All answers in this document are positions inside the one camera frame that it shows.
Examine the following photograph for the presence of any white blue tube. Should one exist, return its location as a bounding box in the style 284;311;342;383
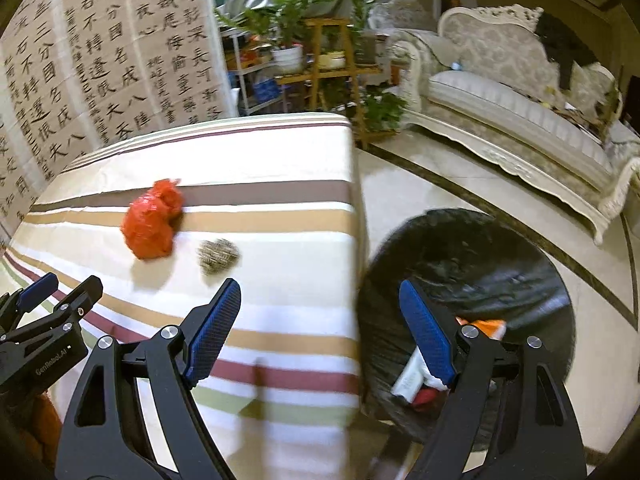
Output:
390;348;448;403

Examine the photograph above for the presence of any calligraphy folding screen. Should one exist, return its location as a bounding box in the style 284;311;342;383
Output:
1;0;236;242

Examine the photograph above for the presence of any wooden plant stand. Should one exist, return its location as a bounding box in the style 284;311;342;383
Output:
276;18;397;148

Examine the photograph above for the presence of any clear orange snack wrapper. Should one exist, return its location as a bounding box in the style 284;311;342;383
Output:
457;318;506;340

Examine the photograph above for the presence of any low green floor plant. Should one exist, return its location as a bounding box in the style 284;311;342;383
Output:
363;88;407;133

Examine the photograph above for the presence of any small yellow bowl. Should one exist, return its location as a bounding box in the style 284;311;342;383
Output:
318;51;346;72

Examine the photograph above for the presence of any metal scouring pad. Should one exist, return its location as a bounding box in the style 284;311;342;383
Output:
198;238;240;275

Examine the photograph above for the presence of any white metal shelf rack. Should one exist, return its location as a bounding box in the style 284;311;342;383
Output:
222;29;284;116

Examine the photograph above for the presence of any crumpled orange plastic bag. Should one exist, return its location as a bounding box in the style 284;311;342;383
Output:
120;179;183;260

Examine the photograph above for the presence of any striped tablecloth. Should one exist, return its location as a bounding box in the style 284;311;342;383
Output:
1;113;366;479

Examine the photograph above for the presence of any tall green plant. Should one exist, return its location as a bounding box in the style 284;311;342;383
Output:
350;0;380;65

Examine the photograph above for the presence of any black garment on sofa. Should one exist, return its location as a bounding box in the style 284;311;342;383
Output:
535;11;599;91

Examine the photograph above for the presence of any ornate cream armchair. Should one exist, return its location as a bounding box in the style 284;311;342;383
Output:
368;0;437;32

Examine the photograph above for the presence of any black trash bag bin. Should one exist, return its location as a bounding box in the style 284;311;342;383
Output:
357;208;576;443

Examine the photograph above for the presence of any red ribbon cloth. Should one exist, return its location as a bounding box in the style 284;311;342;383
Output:
411;387;447;413

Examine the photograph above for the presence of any potted green plant white pot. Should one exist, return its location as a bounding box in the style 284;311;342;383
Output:
215;0;332;75

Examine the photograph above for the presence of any ornate cream sofa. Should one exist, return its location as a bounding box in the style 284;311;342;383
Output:
387;4;639;244

